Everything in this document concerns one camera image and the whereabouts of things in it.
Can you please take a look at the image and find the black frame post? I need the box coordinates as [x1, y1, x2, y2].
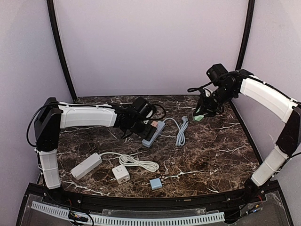
[46, 0, 78, 102]
[227, 0, 256, 97]

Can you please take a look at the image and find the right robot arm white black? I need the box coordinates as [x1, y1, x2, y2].
[188, 64, 301, 204]

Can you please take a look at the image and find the white slotted cable duct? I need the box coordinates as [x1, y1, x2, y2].
[31, 201, 225, 226]

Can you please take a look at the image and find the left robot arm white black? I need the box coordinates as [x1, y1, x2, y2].
[27, 97, 157, 205]

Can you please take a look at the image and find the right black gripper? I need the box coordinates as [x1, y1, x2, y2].
[194, 85, 237, 118]

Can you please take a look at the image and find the left black frame post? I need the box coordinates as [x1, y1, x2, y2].
[46, 0, 78, 102]

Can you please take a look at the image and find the white power strip cable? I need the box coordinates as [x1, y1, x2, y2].
[100, 152, 160, 172]

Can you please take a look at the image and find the pink plug adapter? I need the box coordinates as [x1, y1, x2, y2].
[151, 121, 158, 128]

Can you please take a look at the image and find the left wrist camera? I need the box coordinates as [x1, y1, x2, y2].
[131, 97, 153, 118]

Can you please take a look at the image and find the black front frame rail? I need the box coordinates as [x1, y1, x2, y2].
[28, 182, 269, 212]

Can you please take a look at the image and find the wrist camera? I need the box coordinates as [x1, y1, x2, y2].
[131, 97, 153, 118]
[206, 64, 228, 87]

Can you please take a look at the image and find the blue-grey power strip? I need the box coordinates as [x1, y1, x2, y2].
[142, 121, 165, 148]

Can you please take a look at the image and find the white cube socket adapter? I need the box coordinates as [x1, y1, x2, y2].
[112, 165, 130, 184]

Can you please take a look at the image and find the white power strip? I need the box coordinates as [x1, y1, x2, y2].
[71, 153, 102, 180]

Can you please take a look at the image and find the blue plug adapter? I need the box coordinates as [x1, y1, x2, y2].
[150, 178, 162, 190]

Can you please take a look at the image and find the green plug adapter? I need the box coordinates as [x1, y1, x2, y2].
[193, 115, 204, 121]

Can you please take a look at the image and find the blue-grey power strip cable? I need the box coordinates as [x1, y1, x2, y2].
[163, 116, 190, 148]

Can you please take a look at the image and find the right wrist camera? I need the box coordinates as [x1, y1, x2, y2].
[206, 64, 228, 87]

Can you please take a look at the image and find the right black frame post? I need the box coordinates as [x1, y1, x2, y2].
[227, 0, 256, 97]

